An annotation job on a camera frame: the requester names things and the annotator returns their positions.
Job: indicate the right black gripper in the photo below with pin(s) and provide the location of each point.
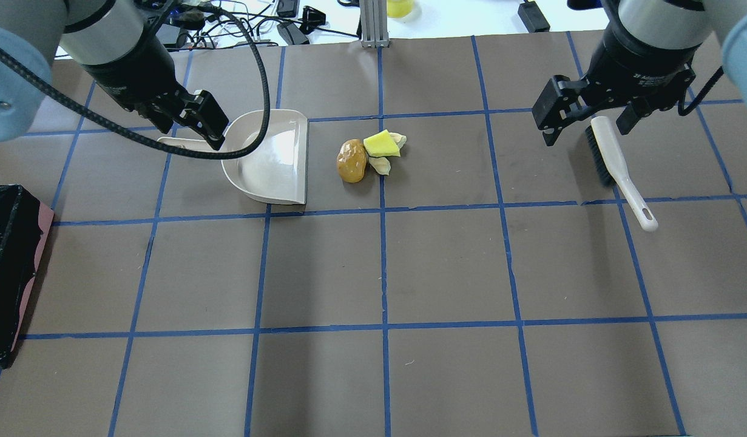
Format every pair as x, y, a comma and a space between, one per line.
643, 59

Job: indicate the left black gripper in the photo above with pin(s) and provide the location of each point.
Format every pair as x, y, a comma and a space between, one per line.
132, 68

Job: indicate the beige hand brush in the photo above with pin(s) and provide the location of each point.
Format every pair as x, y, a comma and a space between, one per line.
612, 169

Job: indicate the beige plastic dustpan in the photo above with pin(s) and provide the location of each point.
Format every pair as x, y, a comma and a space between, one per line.
275, 172

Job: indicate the brown potato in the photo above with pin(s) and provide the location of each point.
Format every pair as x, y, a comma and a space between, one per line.
352, 161

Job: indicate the yellow green sponge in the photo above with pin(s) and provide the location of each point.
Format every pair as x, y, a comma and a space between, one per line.
381, 144

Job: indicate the pale fruit peel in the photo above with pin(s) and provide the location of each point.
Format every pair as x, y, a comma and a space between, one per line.
381, 164

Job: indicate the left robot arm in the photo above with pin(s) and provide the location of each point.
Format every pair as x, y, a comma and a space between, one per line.
114, 43

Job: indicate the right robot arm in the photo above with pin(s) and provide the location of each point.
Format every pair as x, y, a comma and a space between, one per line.
683, 24

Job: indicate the black lined trash bin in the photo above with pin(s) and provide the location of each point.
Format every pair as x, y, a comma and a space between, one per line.
25, 222

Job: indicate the aluminium frame post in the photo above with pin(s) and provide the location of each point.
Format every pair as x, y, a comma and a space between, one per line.
373, 21

